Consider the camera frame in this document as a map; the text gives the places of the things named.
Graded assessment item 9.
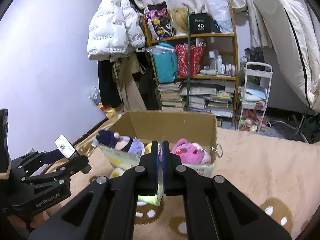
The black white small box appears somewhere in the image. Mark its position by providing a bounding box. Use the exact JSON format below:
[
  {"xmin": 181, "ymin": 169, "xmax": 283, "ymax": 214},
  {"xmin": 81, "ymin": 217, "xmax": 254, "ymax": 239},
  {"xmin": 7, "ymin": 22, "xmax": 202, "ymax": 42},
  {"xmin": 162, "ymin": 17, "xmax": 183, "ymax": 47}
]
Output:
[{"xmin": 55, "ymin": 135, "xmax": 76, "ymax": 159}]

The white yellow plush toy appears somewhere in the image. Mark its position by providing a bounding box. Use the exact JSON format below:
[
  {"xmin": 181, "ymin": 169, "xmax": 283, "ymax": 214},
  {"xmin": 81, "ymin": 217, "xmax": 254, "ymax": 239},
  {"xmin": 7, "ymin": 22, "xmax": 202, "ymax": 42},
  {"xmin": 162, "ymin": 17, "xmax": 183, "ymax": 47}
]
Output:
[{"xmin": 110, "ymin": 167, "xmax": 126, "ymax": 179}]

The green tissue pack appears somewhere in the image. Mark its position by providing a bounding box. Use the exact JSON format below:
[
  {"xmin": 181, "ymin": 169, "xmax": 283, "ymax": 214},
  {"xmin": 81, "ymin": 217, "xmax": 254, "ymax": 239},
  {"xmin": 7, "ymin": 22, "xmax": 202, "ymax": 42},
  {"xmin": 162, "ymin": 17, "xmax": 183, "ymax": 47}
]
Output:
[{"xmin": 138, "ymin": 182, "xmax": 164, "ymax": 206}]

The pink strawberry plush bear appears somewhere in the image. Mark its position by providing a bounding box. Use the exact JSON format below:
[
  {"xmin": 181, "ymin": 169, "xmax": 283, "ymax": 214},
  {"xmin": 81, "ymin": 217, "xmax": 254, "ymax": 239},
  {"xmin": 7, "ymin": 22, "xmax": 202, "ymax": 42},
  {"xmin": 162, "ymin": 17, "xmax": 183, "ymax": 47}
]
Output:
[{"xmin": 171, "ymin": 138, "xmax": 212, "ymax": 165}]

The purple haired doll plush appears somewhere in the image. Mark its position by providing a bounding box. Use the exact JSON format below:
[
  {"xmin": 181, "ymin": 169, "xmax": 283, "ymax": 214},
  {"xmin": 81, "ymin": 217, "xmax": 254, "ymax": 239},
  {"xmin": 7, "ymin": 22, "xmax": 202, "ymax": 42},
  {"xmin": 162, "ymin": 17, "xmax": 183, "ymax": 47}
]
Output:
[{"xmin": 96, "ymin": 130, "xmax": 145, "ymax": 156}]

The person's left hand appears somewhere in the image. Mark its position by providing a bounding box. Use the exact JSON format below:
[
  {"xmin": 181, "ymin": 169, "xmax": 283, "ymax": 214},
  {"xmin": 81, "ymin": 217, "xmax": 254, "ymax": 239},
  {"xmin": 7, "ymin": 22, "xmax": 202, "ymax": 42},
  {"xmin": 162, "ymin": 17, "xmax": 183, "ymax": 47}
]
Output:
[{"xmin": 1, "ymin": 211, "xmax": 49, "ymax": 239}]

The cardboard box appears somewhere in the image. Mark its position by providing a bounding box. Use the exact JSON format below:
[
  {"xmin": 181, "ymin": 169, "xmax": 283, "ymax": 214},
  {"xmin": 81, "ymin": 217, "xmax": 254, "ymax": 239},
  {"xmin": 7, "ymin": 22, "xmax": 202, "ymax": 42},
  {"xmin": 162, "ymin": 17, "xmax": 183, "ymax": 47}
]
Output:
[{"xmin": 108, "ymin": 111, "xmax": 217, "ymax": 177}]

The stack of books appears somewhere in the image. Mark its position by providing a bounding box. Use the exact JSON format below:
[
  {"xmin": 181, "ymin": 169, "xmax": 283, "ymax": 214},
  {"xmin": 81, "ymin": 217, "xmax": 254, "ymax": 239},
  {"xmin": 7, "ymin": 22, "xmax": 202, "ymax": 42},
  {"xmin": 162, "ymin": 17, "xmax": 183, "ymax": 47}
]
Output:
[{"xmin": 157, "ymin": 79, "xmax": 235, "ymax": 118}]

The beige hanging coat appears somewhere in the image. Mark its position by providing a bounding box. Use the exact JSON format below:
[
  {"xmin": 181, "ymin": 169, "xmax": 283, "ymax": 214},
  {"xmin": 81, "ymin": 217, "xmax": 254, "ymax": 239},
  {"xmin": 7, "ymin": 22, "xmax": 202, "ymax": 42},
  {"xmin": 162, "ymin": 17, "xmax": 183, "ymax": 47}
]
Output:
[{"xmin": 113, "ymin": 53, "xmax": 146, "ymax": 112}]

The wooden bookshelf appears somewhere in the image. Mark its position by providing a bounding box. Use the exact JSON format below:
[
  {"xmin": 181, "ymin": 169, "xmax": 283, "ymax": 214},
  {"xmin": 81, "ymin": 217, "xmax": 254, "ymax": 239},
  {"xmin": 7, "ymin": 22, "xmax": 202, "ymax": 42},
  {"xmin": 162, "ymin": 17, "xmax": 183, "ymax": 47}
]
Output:
[{"xmin": 143, "ymin": 7, "xmax": 239, "ymax": 122}]

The white rolling cart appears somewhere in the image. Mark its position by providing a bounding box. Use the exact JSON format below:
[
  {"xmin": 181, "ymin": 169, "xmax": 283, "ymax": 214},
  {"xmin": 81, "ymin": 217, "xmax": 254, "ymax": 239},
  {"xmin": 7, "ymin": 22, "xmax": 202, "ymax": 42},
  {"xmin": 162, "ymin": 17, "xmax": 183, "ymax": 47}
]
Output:
[{"xmin": 237, "ymin": 61, "xmax": 273, "ymax": 133}]

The white puffer jacket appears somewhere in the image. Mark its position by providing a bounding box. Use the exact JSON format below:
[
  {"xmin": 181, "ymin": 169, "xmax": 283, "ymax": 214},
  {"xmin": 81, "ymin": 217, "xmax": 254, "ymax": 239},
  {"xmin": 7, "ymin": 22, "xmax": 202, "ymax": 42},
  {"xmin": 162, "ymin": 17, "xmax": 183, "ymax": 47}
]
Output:
[{"xmin": 87, "ymin": 0, "xmax": 145, "ymax": 61}]

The teal bag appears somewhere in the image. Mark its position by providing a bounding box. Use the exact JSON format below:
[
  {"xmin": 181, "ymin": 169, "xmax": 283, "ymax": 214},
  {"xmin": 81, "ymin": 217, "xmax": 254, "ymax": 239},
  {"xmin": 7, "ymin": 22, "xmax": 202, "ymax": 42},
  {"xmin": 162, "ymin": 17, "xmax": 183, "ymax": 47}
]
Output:
[{"xmin": 150, "ymin": 42, "xmax": 178, "ymax": 83}]

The red gift bag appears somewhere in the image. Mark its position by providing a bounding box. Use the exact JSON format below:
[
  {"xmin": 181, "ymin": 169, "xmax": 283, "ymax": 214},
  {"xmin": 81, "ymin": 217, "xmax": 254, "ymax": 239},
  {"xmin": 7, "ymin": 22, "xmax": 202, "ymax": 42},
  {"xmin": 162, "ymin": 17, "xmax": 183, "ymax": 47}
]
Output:
[{"xmin": 175, "ymin": 43, "xmax": 206, "ymax": 77}]

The black box marked 40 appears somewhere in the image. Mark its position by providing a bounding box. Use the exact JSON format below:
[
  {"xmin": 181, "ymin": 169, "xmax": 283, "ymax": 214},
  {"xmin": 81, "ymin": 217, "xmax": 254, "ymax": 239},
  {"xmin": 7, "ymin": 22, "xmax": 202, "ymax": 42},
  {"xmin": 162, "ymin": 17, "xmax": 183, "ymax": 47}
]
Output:
[{"xmin": 189, "ymin": 13, "xmax": 211, "ymax": 34}]

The black pink printed bag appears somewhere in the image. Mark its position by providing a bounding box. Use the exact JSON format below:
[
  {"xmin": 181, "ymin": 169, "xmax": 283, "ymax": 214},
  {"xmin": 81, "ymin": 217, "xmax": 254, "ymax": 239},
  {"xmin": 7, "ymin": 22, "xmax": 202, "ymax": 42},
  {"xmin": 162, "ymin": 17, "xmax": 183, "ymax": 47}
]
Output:
[{"xmin": 144, "ymin": 1, "xmax": 174, "ymax": 40}]

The blonde wig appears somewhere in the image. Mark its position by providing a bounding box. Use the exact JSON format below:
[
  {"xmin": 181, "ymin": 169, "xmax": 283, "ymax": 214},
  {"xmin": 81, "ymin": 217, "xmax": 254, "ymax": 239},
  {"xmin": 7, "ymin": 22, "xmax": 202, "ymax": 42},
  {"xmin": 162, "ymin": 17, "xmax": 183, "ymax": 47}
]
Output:
[{"xmin": 168, "ymin": 7, "xmax": 188, "ymax": 36}]

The white plastic bag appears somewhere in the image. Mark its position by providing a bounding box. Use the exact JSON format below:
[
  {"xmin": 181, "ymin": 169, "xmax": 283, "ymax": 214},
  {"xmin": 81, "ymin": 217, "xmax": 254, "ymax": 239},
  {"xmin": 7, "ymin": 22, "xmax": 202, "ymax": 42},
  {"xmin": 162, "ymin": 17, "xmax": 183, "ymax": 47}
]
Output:
[{"xmin": 206, "ymin": 0, "xmax": 234, "ymax": 34}]

